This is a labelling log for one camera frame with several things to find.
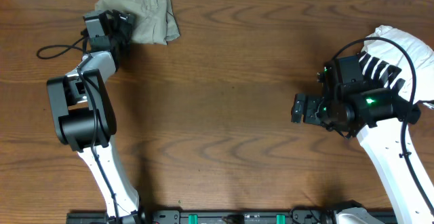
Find khaki shorts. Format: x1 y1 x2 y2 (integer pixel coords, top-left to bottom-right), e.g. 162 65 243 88
95 0 180 45

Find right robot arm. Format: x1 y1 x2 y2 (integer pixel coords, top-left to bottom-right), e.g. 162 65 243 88
291 88 433 223

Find left black camera cable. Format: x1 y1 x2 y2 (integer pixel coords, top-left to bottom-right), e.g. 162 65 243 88
36 30 130 224

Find right black camera cable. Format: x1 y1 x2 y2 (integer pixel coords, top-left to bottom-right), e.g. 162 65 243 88
330 36 434 208

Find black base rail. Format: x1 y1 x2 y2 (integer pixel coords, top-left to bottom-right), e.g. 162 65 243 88
66 202 397 224

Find black camera cable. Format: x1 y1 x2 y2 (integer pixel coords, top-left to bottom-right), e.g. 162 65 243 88
330 36 434 208
36 30 130 224

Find black and white garment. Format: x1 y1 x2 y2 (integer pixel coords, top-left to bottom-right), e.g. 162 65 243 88
357 25 433 103

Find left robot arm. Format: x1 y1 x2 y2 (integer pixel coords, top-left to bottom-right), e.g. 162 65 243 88
47 10 146 223

